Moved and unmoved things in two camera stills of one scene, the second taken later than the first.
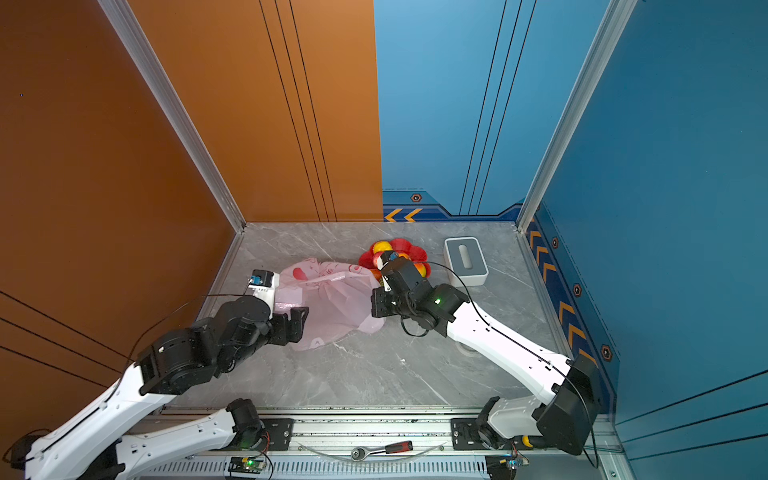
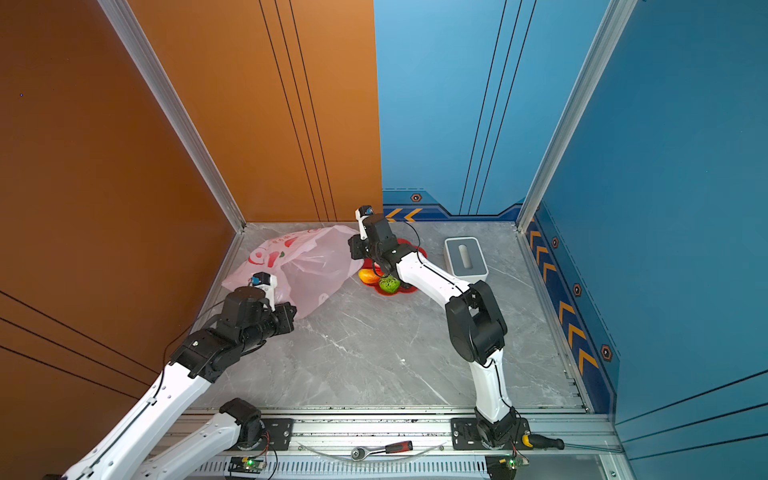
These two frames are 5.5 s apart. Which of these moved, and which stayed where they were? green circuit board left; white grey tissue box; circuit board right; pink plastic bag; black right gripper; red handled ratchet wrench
Moved: pink plastic bag; black right gripper
Stayed: circuit board right; red handled ratchet wrench; white grey tissue box; green circuit board left
